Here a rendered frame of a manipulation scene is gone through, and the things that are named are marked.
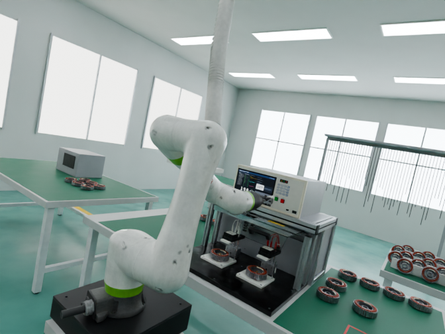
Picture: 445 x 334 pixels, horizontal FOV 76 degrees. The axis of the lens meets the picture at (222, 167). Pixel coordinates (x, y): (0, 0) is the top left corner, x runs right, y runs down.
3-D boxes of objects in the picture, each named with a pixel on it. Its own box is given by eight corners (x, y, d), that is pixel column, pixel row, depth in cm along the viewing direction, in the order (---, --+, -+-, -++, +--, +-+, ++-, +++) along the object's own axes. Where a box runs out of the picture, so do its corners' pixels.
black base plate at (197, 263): (270, 317, 120) (271, 312, 120) (165, 258, 156) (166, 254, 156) (306, 285, 159) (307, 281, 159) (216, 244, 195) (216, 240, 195)
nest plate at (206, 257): (221, 268, 153) (222, 266, 153) (200, 257, 161) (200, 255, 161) (236, 262, 165) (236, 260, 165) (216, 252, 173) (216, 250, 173)
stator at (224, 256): (221, 264, 155) (222, 257, 155) (205, 256, 161) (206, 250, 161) (232, 260, 164) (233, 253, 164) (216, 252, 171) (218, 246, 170)
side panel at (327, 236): (310, 286, 159) (324, 230, 156) (305, 283, 160) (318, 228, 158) (324, 274, 182) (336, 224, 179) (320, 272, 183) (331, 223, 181)
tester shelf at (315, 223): (315, 234, 143) (317, 225, 143) (209, 197, 181) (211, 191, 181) (336, 224, 179) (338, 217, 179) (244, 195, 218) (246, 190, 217)
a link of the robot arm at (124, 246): (127, 307, 84) (136, 245, 82) (94, 286, 92) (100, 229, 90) (158, 290, 96) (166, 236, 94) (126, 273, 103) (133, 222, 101)
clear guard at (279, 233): (279, 251, 126) (282, 238, 126) (234, 233, 140) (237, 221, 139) (304, 240, 153) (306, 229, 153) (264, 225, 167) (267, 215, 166)
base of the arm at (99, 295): (65, 338, 77) (68, 317, 76) (53, 308, 88) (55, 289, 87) (153, 309, 95) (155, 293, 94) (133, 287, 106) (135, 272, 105)
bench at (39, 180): (30, 298, 215) (46, 201, 209) (-40, 221, 319) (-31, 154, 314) (146, 265, 305) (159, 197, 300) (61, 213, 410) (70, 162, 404)
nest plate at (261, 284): (261, 289, 139) (261, 286, 139) (236, 276, 147) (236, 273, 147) (274, 280, 151) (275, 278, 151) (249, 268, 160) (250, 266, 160)
